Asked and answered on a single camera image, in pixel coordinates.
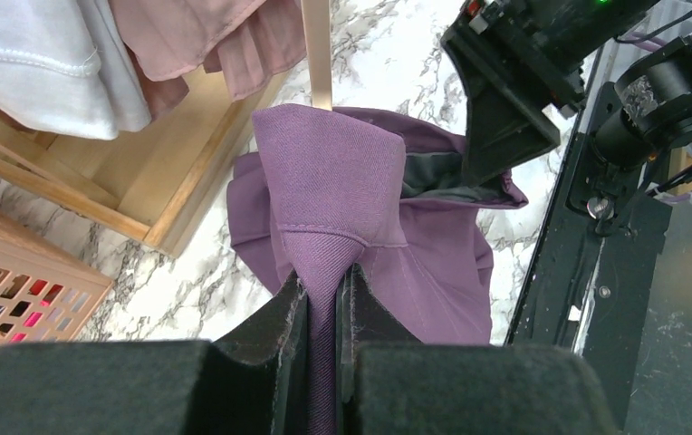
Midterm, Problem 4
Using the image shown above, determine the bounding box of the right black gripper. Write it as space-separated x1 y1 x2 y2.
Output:
441 1 654 186

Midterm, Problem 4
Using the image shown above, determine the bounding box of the white skirt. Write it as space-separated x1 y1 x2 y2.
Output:
0 1 151 140

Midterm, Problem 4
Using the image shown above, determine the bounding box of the purple cloth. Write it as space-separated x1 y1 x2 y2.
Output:
226 103 527 434

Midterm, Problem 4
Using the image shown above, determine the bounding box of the orange plastic file organizer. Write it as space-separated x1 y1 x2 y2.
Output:
0 213 113 346

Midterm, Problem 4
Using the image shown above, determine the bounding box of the pink clothes pile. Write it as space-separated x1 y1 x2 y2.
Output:
110 0 305 119

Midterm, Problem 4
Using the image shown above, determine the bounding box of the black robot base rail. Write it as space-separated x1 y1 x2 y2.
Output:
505 82 671 430

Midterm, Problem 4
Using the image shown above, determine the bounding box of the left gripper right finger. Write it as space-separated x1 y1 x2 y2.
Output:
335 265 616 434

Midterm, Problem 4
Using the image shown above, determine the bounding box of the wooden hanger rack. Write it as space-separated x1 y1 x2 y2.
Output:
0 60 293 259

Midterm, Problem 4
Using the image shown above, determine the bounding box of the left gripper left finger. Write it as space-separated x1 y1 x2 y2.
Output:
0 274 308 434

